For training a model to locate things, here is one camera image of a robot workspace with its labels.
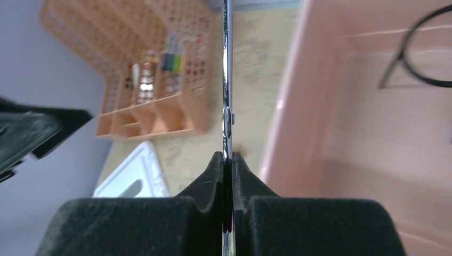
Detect metal crucible tongs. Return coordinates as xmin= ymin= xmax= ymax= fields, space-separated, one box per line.
xmin=222 ymin=0 xmax=233 ymax=255

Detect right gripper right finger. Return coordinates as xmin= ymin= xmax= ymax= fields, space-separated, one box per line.
xmin=232 ymin=153 xmax=406 ymax=255

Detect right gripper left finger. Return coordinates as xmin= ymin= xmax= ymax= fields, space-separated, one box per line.
xmin=36 ymin=152 xmax=223 ymax=255

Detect white plastic lid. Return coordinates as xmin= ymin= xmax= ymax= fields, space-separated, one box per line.
xmin=93 ymin=141 xmax=170 ymax=198

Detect pink plastic bin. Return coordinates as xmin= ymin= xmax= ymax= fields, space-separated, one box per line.
xmin=260 ymin=1 xmax=451 ymax=255

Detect peach file organizer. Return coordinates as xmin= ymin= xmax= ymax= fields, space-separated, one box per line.
xmin=40 ymin=0 xmax=213 ymax=141

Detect black metal tripod stand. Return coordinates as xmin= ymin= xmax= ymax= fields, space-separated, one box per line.
xmin=378 ymin=5 xmax=451 ymax=89

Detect colourful markers set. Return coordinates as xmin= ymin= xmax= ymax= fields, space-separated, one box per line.
xmin=161 ymin=53 xmax=182 ymax=73

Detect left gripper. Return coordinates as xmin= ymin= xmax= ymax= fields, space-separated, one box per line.
xmin=1 ymin=97 xmax=93 ymax=182

